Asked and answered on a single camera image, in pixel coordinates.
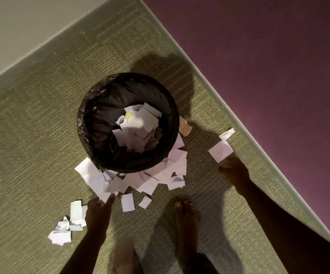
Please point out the person's left hand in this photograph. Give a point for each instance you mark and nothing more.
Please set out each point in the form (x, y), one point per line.
(97, 218)

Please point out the person's right hand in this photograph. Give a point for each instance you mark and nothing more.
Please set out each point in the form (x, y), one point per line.
(235, 175)

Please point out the person's left thumb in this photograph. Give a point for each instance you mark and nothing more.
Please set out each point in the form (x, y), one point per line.
(110, 200)

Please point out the person's right fingers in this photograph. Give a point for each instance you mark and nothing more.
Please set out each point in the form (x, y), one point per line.
(228, 165)

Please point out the large square white paper piece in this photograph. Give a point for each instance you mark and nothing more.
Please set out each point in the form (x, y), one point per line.
(220, 151)

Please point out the person's right forearm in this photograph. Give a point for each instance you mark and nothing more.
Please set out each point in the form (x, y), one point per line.
(285, 231)

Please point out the person's left forearm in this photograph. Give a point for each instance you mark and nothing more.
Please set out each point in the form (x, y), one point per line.
(82, 256)

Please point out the rectangular white paper piece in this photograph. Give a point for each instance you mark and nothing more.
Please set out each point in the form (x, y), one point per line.
(127, 202)

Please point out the pile of white paper scraps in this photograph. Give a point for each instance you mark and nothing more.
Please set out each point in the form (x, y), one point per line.
(96, 176)

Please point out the small white paper strip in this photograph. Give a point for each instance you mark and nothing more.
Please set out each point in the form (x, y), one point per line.
(227, 134)

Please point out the small white paper piece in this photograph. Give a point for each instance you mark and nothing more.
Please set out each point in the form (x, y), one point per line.
(145, 202)

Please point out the heap of crumpled paper scraps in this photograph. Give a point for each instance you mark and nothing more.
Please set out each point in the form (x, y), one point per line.
(67, 225)

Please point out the person's left foot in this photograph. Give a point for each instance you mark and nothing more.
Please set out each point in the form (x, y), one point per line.
(125, 255)

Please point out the person's foot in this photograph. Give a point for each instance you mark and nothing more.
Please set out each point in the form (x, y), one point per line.
(125, 255)
(188, 228)

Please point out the brown paper scrap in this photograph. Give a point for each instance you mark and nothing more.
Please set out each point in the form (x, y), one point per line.
(184, 127)

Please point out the person's right foot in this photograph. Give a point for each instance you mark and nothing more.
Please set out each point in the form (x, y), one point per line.
(188, 228)

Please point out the paper scraps inside bin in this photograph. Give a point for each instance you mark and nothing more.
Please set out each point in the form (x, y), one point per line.
(137, 125)

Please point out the waste bin with black bag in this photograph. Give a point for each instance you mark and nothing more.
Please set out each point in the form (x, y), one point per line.
(102, 111)

